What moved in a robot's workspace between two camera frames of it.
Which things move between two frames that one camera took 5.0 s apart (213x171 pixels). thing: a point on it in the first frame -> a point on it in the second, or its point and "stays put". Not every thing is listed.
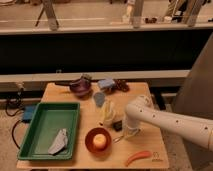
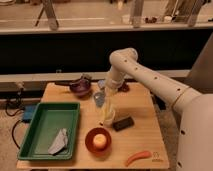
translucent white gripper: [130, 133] -> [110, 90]
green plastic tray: [48, 120] stays put
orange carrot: [138, 155] stays put
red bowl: [98, 141] stays put
